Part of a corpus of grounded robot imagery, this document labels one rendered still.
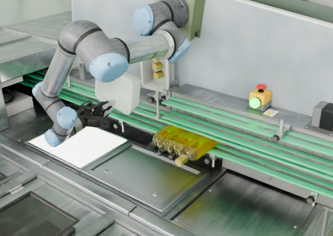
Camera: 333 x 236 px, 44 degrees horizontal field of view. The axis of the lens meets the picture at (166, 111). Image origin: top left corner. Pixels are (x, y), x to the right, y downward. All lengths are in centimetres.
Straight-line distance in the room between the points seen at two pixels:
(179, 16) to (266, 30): 36
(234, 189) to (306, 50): 64
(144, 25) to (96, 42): 40
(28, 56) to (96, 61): 114
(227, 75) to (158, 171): 53
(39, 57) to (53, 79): 91
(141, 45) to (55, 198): 77
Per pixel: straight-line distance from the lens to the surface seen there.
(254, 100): 173
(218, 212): 168
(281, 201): 178
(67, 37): 138
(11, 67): 236
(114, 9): 223
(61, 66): 149
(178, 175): 182
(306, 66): 171
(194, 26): 184
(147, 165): 189
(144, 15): 167
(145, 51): 147
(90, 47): 132
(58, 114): 160
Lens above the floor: 228
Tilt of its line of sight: 45 degrees down
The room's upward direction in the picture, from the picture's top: 120 degrees counter-clockwise
